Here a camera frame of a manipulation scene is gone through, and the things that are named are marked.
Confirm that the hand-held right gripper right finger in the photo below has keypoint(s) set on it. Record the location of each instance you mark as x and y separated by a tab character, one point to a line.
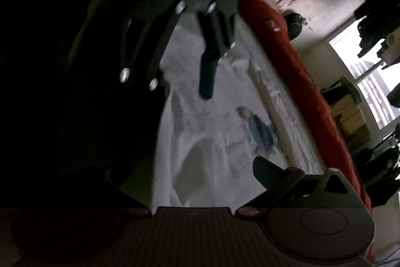
265	170

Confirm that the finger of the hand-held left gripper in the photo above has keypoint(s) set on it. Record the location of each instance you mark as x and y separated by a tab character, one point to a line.
162	45
207	76

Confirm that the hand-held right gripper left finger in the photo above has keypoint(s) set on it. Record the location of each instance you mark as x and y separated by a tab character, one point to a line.
117	171

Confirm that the white printed sweatshirt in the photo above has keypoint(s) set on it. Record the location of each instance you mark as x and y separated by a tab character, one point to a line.
203	145

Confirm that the small shiny wrapper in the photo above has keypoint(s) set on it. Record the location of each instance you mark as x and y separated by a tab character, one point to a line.
272	26

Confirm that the red duvet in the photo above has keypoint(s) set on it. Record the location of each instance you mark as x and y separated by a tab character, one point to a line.
297	73

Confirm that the cardboard box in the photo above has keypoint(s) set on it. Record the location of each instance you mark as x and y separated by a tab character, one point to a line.
350	120

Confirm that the green stool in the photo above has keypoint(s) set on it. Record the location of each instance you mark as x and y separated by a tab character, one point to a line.
347	88

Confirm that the dark hanging jacket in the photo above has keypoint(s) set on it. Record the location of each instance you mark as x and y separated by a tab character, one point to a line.
392	160

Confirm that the dark hanging garment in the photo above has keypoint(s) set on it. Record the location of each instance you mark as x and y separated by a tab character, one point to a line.
378	13
394	98

